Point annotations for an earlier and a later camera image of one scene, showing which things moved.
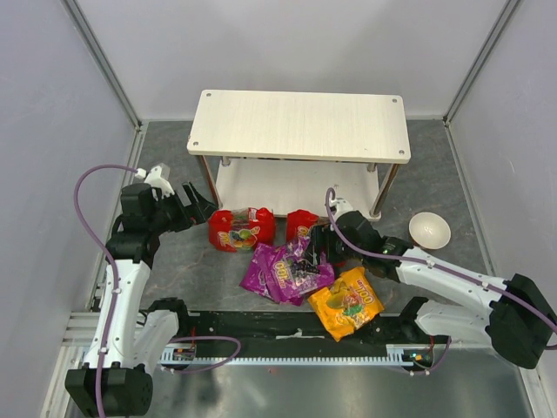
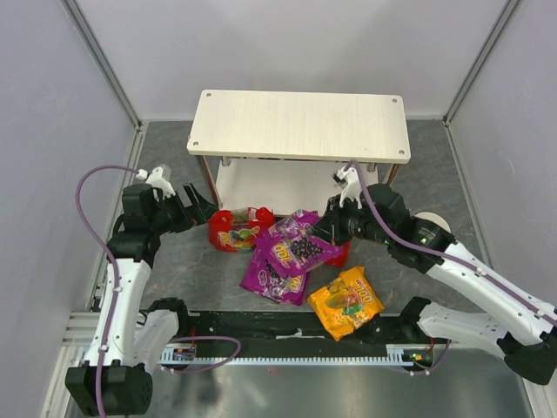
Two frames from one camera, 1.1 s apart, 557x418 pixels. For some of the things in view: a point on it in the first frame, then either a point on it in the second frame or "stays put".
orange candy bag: x=351 y=302 stays put
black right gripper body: x=322 y=239 → x=335 y=221
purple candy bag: x=291 y=273 → x=290 y=241
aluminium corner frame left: x=105 y=65 stays put
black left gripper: x=183 y=209 stays put
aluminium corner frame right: x=490 y=42 stays put
